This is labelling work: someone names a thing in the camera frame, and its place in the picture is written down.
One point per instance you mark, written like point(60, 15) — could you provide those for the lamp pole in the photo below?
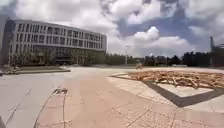
point(126, 55)

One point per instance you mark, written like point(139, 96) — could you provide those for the paved stone plaza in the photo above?
point(96, 103)

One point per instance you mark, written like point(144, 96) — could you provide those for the row of dark trees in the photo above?
point(160, 60)

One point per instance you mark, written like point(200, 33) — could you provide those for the dark debris on pavement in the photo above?
point(60, 90)

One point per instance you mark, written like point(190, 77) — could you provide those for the large grey curved building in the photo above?
point(50, 40)

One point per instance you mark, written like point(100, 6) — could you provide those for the pile of wooden timber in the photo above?
point(180, 78)

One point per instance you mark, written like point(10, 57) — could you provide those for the raised planter bed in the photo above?
point(36, 70)

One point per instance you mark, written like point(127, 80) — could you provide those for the dark building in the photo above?
point(217, 55)

